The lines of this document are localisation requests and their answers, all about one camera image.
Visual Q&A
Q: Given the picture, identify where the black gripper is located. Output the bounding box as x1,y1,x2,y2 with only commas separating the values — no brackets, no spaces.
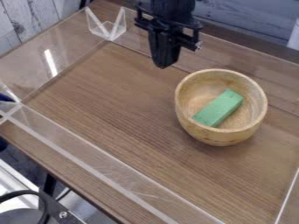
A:
134,0,201,68

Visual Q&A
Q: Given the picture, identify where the green rectangular block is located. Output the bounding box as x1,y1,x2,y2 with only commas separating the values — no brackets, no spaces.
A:
190,89,243,128

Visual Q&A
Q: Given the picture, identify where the light wooden bowl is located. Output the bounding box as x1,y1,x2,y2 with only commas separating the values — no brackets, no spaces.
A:
173,68,267,146

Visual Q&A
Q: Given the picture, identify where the clear acrylic front barrier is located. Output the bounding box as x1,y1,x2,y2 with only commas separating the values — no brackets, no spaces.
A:
0,84,224,224

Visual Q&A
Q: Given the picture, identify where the blue object at left edge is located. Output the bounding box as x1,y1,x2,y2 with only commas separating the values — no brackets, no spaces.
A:
0,93,14,102

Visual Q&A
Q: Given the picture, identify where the black metal table leg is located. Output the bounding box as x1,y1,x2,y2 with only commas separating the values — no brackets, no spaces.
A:
40,174,85,224

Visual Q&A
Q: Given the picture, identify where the clear acrylic corner bracket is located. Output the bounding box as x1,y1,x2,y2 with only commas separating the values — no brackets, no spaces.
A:
85,7,126,41

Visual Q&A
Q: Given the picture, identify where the black cable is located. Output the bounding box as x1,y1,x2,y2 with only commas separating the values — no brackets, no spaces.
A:
0,190,52,224

